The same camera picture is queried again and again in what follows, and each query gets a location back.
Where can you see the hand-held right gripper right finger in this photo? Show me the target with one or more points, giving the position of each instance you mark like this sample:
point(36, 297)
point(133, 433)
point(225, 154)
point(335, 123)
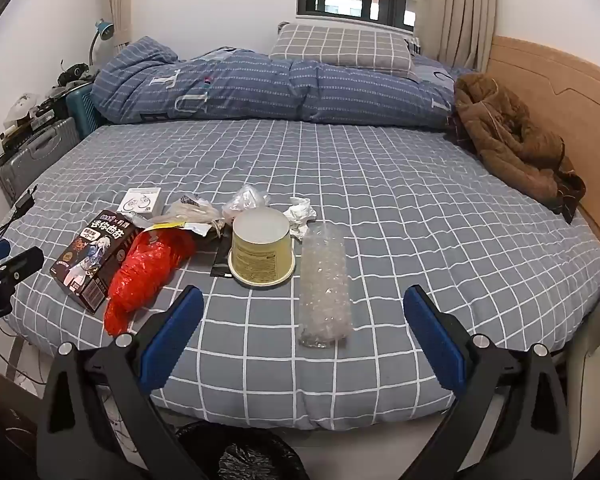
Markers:
point(435, 335)

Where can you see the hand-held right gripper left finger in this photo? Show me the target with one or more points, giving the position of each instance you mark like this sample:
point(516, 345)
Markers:
point(175, 330)

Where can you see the brown printed snack box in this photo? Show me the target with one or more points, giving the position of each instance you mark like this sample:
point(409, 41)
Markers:
point(90, 255)

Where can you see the red plastic bag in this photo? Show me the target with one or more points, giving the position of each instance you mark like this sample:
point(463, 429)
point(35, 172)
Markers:
point(140, 270)

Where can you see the black foil pouch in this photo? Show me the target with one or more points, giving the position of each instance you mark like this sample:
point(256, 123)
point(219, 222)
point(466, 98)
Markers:
point(222, 260)

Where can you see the yellow paper cup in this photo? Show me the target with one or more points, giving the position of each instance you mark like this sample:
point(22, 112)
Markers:
point(260, 250)

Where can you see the clear bubble wrap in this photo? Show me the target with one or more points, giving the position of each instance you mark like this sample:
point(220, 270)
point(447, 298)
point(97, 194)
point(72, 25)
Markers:
point(325, 285)

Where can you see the clear plastic wrapper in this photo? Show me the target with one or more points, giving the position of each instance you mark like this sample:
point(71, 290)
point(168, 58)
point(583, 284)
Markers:
point(190, 210)

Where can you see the small white box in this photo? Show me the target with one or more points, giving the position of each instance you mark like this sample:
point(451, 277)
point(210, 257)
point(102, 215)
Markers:
point(140, 201)

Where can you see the black-lined trash bin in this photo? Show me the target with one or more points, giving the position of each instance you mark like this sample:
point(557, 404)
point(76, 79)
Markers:
point(250, 455)

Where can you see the clear plastic bag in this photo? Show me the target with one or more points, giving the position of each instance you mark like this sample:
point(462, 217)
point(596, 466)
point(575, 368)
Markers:
point(245, 200)

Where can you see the white tissue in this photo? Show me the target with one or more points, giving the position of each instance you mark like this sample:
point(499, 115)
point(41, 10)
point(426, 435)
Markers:
point(300, 212)

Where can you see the grey suitcase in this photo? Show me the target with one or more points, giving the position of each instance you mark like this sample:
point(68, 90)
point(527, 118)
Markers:
point(35, 155)

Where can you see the grey checked bed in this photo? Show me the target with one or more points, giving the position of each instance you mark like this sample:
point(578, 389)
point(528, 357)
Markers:
point(380, 210)

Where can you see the white rounded object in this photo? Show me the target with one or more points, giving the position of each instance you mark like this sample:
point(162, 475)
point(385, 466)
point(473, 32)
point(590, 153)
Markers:
point(25, 105)

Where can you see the teal suitcase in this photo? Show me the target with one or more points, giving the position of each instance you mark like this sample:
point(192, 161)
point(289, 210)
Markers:
point(82, 107)

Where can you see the small black gadget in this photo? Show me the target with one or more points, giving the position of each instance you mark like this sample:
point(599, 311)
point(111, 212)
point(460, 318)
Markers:
point(75, 72)

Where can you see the brown fleece jacket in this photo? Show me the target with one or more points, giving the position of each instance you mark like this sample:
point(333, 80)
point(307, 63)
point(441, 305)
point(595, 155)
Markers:
point(505, 130)

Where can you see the blue desk lamp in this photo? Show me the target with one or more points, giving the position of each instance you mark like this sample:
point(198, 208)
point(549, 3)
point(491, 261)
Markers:
point(105, 29)

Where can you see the blue striped duvet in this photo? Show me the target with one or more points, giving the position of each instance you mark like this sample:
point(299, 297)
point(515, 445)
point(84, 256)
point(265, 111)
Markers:
point(280, 90)

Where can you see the wooden headboard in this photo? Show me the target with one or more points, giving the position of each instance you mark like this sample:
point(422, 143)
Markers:
point(570, 100)

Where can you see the narrow beige curtain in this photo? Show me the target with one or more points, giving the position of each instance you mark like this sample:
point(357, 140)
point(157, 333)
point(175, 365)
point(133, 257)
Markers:
point(120, 0)

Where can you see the grey checked pillow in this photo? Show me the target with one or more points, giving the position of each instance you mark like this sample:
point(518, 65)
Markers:
point(340, 47)

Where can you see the wide beige curtain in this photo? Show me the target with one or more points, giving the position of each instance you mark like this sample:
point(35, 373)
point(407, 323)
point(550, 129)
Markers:
point(460, 10)

